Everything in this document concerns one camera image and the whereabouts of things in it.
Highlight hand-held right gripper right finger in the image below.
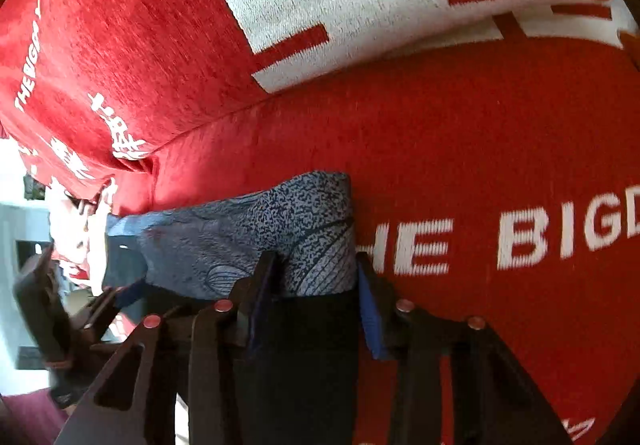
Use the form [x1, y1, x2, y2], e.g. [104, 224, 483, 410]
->
[356, 255, 573, 445]

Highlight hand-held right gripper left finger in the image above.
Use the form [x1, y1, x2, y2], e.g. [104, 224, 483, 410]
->
[55, 251, 280, 445]

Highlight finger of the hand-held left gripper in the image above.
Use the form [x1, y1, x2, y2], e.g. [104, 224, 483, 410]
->
[117, 281, 151, 321]
[82, 287, 123, 341]

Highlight black pants with blue trim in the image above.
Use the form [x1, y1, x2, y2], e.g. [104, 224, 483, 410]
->
[102, 171, 361, 445]

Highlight red printed sofa cover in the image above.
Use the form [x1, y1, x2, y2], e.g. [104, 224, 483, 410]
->
[0, 0, 640, 445]

